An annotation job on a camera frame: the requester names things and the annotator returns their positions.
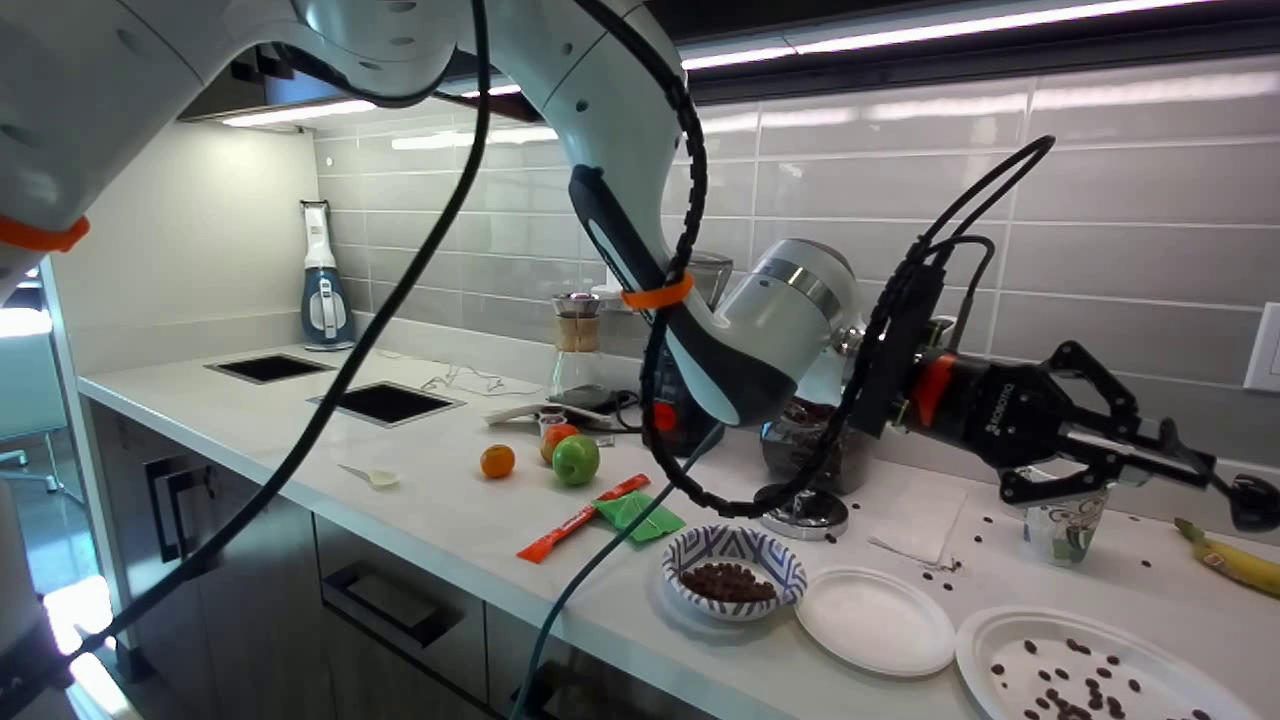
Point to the white plastic spoon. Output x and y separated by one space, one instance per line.
370 474

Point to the large white paper plate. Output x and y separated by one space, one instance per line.
1094 675

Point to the black coffee scale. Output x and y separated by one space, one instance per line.
603 399

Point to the black coffee grinder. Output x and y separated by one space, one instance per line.
666 424

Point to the glass pour-over carafe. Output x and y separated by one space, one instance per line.
576 327

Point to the small white plate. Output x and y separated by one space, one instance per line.
872 620

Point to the small orange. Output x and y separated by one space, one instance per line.
496 463

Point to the green apple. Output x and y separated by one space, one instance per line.
576 463

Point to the orange red fruit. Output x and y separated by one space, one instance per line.
552 439

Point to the yellow banana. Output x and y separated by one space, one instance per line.
1233 560

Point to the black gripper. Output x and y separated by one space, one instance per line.
992 406

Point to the black measuring spoon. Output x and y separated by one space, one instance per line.
1255 507

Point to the clear plastic sheet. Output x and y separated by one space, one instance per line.
919 521

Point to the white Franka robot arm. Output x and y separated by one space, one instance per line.
787 312

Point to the blue white hand blender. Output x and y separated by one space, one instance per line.
324 287

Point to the grey lower cabinet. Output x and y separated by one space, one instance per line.
267 586

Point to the green packet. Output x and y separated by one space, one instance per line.
642 521

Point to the printed paper cup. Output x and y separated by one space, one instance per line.
1067 527

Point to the blue patterned bowl with beans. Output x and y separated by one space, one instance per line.
731 575

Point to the orange stick sachet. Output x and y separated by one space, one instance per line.
582 521

